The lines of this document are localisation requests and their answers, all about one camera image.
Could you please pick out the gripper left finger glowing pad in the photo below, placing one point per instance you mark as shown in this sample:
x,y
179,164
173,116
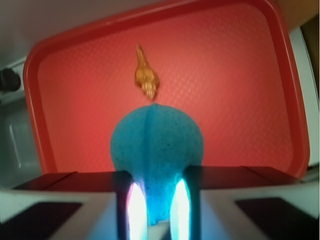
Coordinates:
x,y
131,208

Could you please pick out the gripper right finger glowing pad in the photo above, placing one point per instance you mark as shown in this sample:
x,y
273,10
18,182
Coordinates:
x,y
185,206

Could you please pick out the blue dimpled ball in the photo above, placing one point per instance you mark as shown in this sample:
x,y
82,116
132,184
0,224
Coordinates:
x,y
155,144

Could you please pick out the grey toy sink basin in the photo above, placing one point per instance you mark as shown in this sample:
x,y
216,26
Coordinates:
x,y
19,161

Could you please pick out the brown spiral seashell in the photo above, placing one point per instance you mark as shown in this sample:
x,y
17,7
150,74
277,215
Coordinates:
x,y
145,77

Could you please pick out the red plastic tray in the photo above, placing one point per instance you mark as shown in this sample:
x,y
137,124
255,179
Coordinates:
x,y
228,64

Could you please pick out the dark grey faucet knob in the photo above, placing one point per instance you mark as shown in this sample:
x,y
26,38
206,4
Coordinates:
x,y
10,81

